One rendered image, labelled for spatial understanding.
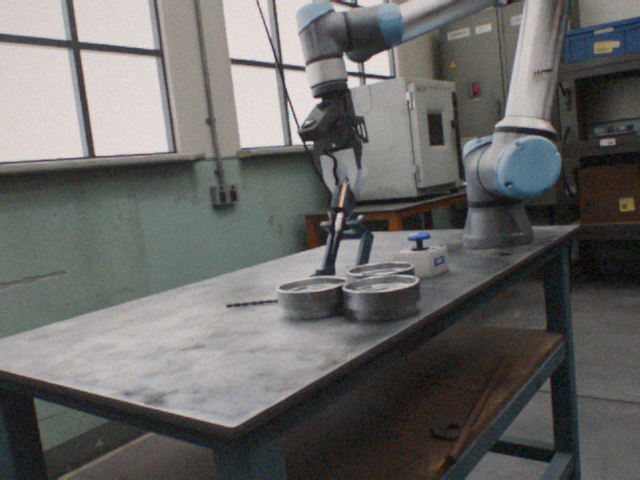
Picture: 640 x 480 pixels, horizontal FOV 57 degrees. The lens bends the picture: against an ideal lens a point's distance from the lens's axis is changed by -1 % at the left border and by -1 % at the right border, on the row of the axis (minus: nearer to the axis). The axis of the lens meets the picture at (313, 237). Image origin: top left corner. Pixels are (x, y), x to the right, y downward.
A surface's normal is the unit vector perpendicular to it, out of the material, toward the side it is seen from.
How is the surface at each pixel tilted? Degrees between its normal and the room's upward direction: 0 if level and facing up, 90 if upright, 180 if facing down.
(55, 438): 90
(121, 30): 90
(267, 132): 90
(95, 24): 90
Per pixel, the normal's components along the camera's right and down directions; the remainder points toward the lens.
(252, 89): 0.79, -0.03
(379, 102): -0.60, 0.16
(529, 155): 0.05, 0.23
